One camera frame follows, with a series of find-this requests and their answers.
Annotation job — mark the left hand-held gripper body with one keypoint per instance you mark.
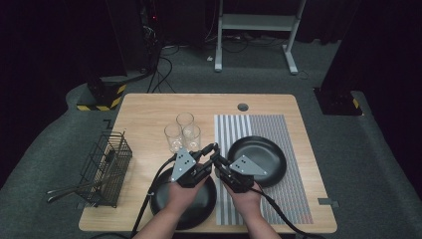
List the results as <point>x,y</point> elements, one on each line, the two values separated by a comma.
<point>184,166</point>

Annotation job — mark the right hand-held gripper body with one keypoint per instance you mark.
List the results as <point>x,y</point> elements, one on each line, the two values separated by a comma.
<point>245,169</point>

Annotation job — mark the black plate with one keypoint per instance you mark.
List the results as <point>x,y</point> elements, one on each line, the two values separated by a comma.
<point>202,207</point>
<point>268,156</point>

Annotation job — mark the person's left hand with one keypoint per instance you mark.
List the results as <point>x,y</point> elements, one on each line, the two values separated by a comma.
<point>184,199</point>

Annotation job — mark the person's right hand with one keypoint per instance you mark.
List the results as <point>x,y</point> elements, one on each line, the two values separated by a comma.
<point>247,204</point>

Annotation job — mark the clear drinking glass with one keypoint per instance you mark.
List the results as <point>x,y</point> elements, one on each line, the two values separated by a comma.
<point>172,136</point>
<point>192,137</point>
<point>185,120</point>

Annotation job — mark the grey striped placemat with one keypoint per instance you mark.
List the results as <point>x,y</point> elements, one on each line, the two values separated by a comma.
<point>292,199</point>

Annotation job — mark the dark cutlery piece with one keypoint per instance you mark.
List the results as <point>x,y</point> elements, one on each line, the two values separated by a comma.
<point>111,156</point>

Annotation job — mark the grey tape piece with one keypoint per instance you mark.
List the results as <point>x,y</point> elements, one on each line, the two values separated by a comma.
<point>326,201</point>

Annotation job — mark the black yellow striped base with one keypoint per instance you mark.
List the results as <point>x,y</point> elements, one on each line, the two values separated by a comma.
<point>106,94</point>

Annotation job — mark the black stand base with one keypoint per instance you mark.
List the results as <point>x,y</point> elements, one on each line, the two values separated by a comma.
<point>336,103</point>

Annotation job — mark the dark equipment rack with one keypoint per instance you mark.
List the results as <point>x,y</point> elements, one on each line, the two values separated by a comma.
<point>151,30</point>

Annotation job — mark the white metal stand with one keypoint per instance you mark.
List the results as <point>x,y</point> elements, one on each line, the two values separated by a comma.
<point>255,22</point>

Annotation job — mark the dark curtain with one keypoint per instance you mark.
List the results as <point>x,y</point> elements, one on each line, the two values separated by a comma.
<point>49,49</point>
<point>381,43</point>

